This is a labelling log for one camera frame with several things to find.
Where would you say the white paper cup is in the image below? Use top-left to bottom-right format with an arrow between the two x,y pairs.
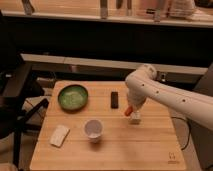
84,119 -> 103,143

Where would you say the white sponge block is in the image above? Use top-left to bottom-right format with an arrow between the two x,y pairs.
50,125 -> 70,147

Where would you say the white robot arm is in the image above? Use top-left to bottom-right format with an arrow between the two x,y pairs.
125,64 -> 213,131

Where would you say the green ceramic bowl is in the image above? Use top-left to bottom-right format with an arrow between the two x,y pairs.
58,84 -> 88,111

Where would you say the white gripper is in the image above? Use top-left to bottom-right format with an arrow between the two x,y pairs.
127,90 -> 146,121

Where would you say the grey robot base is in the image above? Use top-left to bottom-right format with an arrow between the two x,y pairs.
188,63 -> 213,171

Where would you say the black chair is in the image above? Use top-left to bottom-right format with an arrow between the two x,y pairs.
0,11 -> 49,166

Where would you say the white tube bottle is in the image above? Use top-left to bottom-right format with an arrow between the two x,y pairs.
130,112 -> 141,124

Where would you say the dark chocolate bar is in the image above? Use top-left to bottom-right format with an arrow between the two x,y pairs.
111,92 -> 119,109

